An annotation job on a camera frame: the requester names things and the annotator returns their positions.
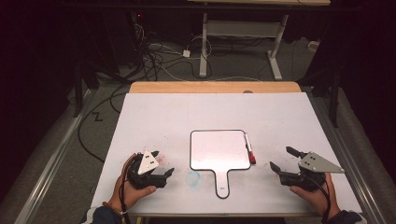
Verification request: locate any long black floor cable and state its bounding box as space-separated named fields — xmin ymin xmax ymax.
xmin=77 ymin=83 xmax=132 ymax=164

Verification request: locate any aluminium floor rail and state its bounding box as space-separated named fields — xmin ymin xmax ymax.
xmin=13 ymin=89 xmax=96 ymax=224
xmin=307 ymin=92 xmax=389 ymax=224

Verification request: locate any person's left hand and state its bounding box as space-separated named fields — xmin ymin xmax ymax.
xmin=110 ymin=152 xmax=158 ymax=211

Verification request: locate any red wrist bracelet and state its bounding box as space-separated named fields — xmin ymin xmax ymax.
xmin=102 ymin=201 xmax=129 ymax=217

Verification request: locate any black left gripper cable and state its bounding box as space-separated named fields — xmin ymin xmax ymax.
xmin=119 ymin=157 xmax=134 ymax=224

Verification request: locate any white marker with red cap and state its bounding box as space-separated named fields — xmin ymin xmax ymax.
xmin=244 ymin=133 xmax=257 ymax=165

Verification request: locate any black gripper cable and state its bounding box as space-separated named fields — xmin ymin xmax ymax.
xmin=306 ymin=175 xmax=332 ymax=224
xmin=119 ymin=157 xmax=134 ymax=224

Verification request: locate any black metal stand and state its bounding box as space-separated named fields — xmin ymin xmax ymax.
xmin=72 ymin=59 xmax=101 ymax=119
xmin=306 ymin=66 xmax=342 ymax=129

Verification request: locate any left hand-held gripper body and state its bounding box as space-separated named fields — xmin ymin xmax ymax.
xmin=127 ymin=149 xmax=167 ymax=189

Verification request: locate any white metal-legged desk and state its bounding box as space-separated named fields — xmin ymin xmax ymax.
xmin=186 ymin=0 xmax=332 ymax=81

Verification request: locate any wooden table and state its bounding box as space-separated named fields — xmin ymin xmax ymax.
xmin=124 ymin=81 xmax=325 ymax=218

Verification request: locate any small white handled whiteboard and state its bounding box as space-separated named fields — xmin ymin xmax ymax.
xmin=189 ymin=129 xmax=252 ymax=200

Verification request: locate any large white table sheet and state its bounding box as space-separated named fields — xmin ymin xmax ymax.
xmin=92 ymin=91 xmax=363 ymax=216

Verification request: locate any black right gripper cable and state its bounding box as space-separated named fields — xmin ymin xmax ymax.
xmin=306 ymin=175 xmax=332 ymax=224

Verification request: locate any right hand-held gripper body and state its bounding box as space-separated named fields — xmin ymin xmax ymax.
xmin=278 ymin=151 xmax=346 ymax=192

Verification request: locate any person's right hand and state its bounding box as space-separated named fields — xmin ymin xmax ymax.
xmin=290 ymin=172 xmax=341 ymax=218

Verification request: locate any dark equipment with red light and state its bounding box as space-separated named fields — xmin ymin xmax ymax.
xmin=102 ymin=8 xmax=148 ymax=68

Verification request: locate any white floor cable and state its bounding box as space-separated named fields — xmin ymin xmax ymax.
xmin=148 ymin=42 xmax=262 ymax=82

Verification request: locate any tangle of black cables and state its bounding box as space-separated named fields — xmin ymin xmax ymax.
xmin=124 ymin=22 xmax=214 ymax=82

